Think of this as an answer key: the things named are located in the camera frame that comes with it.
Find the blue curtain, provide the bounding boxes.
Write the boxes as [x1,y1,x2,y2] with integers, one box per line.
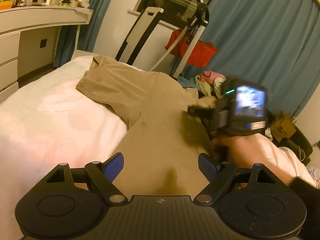
[182,0,320,118]
[53,0,111,68]

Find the yellow tray on dresser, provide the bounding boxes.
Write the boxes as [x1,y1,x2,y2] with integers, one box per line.
[0,0,13,10]

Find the white dressing table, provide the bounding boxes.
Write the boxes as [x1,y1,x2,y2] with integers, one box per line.
[1,5,82,101]

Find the pile of mixed clothes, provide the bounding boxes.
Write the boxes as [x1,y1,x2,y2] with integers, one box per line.
[194,70,227,98]

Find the pastel pink white bed cover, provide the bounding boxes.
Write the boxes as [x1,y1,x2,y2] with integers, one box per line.
[1,56,128,239]

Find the brown cardboard box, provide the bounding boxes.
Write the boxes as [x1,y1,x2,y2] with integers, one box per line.
[270,111,297,142]

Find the tan khaki garment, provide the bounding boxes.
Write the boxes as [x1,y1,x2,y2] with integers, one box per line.
[77,56,211,197]

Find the blue curtain left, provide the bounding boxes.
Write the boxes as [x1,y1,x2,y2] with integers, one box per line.
[53,0,111,68]

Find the red bag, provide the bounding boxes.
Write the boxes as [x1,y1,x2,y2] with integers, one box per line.
[164,29,218,68]

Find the person's right hand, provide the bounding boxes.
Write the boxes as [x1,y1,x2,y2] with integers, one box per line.
[212,134,274,170]

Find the blue curtain right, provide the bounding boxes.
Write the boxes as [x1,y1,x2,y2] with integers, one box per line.
[182,0,320,118]

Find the white garment steamer stand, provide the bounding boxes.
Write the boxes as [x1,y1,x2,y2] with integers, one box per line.
[149,0,209,80]

